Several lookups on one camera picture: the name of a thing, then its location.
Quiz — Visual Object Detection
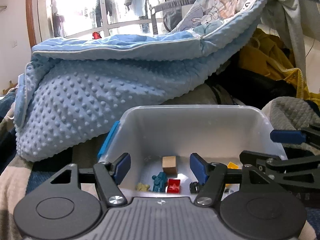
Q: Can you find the yellow building block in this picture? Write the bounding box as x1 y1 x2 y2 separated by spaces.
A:
224 161 241 188

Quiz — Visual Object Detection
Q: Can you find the beige toy vehicle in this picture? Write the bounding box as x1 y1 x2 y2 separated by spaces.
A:
136 182 150 192

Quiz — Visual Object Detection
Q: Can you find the small red face block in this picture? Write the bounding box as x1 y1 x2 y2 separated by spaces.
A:
167 179 181 194

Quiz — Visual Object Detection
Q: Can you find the brown wooden cube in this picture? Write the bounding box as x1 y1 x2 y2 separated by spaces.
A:
162 156 177 175

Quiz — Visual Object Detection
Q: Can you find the teal orange toy vehicle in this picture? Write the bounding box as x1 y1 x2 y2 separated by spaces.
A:
152 172 168 193

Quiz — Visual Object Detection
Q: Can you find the grey knitted blanket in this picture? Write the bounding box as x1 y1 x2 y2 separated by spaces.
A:
262 96 319 130

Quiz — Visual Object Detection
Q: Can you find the white plastic storage bin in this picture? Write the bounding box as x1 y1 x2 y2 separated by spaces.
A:
98 105 287 199

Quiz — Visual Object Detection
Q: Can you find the light blue dotted blanket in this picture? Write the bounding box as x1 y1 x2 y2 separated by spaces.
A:
14 0 268 162

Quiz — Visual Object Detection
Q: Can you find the plaid blue white blanket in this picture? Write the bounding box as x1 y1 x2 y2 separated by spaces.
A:
0 89 101 240

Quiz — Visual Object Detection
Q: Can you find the mustard yellow garment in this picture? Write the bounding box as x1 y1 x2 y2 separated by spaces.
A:
240 28 319 105

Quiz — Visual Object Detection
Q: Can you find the grey white hanging garment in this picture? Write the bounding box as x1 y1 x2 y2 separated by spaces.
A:
261 0 319 77

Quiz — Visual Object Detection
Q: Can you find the window with wooden frame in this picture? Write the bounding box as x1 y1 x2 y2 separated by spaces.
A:
26 0 169 46

